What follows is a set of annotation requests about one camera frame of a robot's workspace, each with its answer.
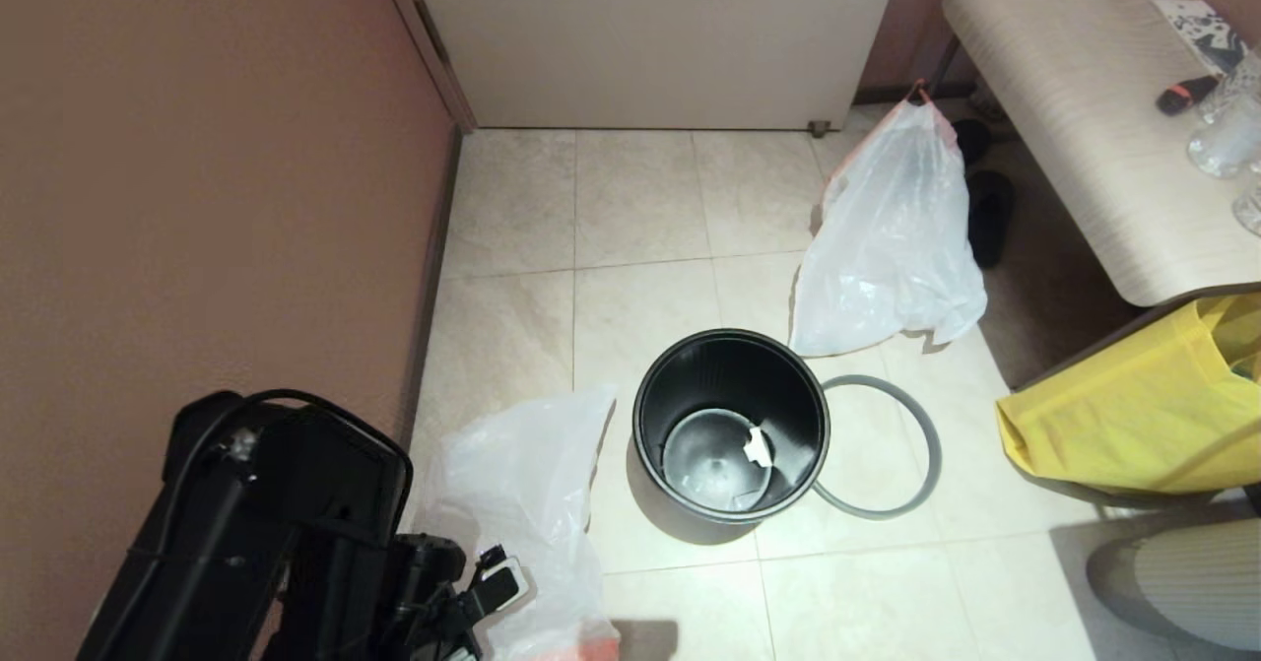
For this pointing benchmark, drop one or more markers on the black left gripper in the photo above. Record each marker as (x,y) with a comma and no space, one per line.
(424,592)

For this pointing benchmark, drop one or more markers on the translucent white trash bag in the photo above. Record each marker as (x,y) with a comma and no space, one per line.
(522,503)

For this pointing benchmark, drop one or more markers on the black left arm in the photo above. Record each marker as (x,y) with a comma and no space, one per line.
(246,543)

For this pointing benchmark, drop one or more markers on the black trash bin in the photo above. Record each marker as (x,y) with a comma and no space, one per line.
(729,375)

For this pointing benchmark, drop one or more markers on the yellow bag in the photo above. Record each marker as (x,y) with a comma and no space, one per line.
(1113,415)

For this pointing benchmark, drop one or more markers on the white paper scrap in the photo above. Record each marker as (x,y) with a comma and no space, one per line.
(759,446)

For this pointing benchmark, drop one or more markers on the white door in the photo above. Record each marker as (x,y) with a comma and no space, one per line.
(650,40)

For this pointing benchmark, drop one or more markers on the black slipper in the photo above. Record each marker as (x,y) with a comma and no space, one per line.
(975,139)
(997,218)

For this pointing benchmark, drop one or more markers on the grey ribbed rounded object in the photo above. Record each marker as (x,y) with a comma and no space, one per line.
(1172,592)

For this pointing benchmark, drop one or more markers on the beige bench with metal legs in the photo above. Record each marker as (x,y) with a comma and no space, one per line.
(1084,99)

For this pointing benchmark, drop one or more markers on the black and orange remote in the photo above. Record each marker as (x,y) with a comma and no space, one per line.
(1187,96)

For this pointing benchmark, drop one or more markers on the small clear glass cup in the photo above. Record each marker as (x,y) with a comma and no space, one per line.
(1251,210)

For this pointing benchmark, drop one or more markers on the black and white brochure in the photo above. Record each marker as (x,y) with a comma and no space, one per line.
(1207,31)

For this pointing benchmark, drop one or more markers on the small silver wrist camera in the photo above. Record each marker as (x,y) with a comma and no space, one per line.
(500,584)

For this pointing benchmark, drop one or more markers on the beige door frame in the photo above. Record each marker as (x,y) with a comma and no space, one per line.
(429,50)

